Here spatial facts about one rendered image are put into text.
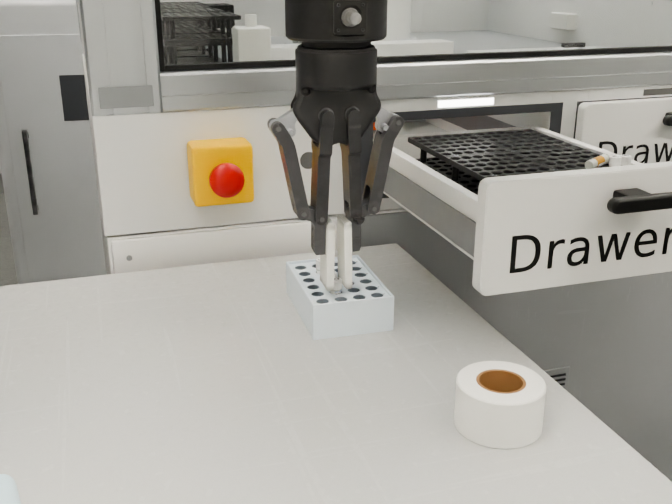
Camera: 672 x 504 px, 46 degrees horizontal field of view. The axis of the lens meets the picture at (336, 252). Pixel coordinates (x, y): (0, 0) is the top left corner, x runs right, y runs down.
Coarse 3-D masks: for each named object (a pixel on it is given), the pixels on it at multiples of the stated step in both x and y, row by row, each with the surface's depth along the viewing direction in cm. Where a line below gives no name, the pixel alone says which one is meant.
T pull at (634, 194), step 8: (616, 192) 74; (624, 192) 73; (632, 192) 73; (640, 192) 73; (616, 200) 71; (624, 200) 71; (632, 200) 71; (640, 200) 71; (648, 200) 72; (656, 200) 72; (664, 200) 72; (608, 208) 72; (616, 208) 71; (624, 208) 71; (632, 208) 71; (640, 208) 72; (648, 208) 72; (656, 208) 72; (664, 208) 73
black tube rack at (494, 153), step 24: (432, 144) 98; (456, 144) 97; (480, 144) 98; (504, 144) 97; (528, 144) 98; (552, 144) 97; (432, 168) 98; (456, 168) 92; (480, 168) 86; (504, 168) 87; (528, 168) 86; (552, 168) 86
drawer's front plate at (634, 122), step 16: (592, 112) 108; (608, 112) 109; (624, 112) 110; (640, 112) 111; (656, 112) 112; (576, 128) 110; (592, 128) 109; (608, 128) 110; (624, 128) 111; (640, 128) 112; (656, 128) 112; (592, 144) 110; (608, 144) 111; (624, 144) 112; (640, 144) 113; (640, 160) 113
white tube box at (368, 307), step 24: (288, 264) 87; (312, 264) 88; (336, 264) 89; (360, 264) 88; (288, 288) 88; (312, 288) 83; (360, 288) 82; (384, 288) 81; (312, 312) 78; (336, 312) 78; (360, 312) 79; (384, 312) 80; (312, 336) 79; (336, 336) 79
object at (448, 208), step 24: (408, 144) 105; (576, 144) 101; (408, 168) 92; (384, 192) 101; (408, 192) 92; (432, 192) 86; (456, 192) 81; (432, 216) 86; (456, 216) 81; (456, 240) 81
